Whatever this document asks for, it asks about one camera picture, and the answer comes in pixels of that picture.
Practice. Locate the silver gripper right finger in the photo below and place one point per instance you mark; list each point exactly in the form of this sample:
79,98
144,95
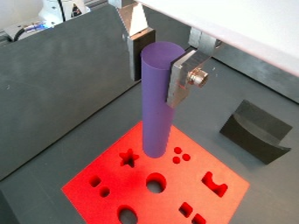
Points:
187,68

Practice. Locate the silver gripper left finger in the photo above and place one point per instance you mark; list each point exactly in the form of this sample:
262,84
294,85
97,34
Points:
140,36

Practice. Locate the purple cylinder peg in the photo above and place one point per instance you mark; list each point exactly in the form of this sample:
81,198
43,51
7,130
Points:
157,56

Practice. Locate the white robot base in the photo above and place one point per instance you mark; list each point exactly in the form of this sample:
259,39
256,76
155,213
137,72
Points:
24,17

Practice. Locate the black curved holder block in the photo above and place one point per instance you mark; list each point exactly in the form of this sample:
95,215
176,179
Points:
256,132

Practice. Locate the red shape sorter board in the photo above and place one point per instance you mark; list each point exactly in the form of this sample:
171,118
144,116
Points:
183,188

